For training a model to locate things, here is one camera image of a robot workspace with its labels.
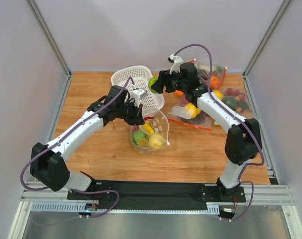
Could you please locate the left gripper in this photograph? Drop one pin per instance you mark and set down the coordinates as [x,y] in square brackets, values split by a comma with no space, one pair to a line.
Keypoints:
[135,115]

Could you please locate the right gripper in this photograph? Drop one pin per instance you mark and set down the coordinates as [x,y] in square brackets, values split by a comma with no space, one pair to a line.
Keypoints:
[163,81]

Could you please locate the green fake apple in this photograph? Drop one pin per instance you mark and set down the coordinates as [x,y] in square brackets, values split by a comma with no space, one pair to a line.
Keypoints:
[151,81]

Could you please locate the clear dotted zip bag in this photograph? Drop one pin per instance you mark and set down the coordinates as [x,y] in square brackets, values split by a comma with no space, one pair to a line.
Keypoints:
[160,125]

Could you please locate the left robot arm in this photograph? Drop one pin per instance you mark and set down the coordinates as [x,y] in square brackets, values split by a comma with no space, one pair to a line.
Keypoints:
[49,160]

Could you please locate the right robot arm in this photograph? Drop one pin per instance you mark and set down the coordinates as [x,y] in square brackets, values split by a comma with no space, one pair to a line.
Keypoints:
[243,142]

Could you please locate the loose orange fake fruit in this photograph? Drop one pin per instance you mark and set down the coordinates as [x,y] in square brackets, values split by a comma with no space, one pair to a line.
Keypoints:
[179,93]

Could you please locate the yellow fake banana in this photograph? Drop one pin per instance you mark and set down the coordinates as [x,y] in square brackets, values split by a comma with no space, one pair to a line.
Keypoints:
[147,129]

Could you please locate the green fake fruit black stripe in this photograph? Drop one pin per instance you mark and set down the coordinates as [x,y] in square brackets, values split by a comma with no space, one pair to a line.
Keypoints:
[137,136]

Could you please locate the middle zip bag red seal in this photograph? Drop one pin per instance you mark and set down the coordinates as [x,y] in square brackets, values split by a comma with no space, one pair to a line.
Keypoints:
[187,114]

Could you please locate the zip bag red seal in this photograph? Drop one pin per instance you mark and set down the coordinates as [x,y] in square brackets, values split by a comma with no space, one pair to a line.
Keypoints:
[187,114]
[216,77]

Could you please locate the yellow fake pear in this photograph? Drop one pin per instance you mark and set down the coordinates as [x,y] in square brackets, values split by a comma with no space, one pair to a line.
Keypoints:
[156,141]

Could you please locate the back zip bag red seal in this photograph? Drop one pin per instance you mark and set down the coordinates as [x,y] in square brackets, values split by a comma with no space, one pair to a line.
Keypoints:
[216,77]

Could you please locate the right zip bag blue seal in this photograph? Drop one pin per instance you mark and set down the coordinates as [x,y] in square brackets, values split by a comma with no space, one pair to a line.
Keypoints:
[236,99]

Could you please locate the white perforated plastic basket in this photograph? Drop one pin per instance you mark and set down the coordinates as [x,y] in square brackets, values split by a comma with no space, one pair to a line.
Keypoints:
[152,103]

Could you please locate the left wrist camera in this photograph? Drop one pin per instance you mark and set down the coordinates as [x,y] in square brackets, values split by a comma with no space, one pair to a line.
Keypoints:
[136,95]

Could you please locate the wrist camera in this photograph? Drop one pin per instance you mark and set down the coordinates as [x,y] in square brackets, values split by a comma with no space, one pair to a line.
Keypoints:
[136,95]
[176,62]

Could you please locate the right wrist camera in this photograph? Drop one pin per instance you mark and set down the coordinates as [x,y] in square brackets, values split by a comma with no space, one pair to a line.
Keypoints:
[176,62]

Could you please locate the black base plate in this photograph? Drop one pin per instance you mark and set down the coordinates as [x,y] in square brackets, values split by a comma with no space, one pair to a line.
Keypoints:
[135,195]

